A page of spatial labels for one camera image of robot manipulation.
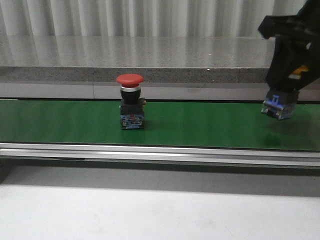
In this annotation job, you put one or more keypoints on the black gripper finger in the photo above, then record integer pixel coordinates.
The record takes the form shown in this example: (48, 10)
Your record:
(289, 54)
(308, 75)

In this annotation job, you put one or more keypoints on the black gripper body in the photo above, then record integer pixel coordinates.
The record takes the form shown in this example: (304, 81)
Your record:
(305, 25)

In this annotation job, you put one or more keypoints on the yellow push button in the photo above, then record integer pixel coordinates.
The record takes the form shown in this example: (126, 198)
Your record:
(281, 100)

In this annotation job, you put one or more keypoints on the red push button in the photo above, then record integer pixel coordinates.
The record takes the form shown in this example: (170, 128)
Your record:
(132, 114)

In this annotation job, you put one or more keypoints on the green conveyor belt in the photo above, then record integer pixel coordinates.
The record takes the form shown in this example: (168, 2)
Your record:
(185, 124)

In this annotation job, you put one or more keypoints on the grey granite counter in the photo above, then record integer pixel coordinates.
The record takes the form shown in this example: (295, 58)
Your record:
(181, 60)

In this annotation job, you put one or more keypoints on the white pleated curtain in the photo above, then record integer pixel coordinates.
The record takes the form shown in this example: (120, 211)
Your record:
(140, 18)

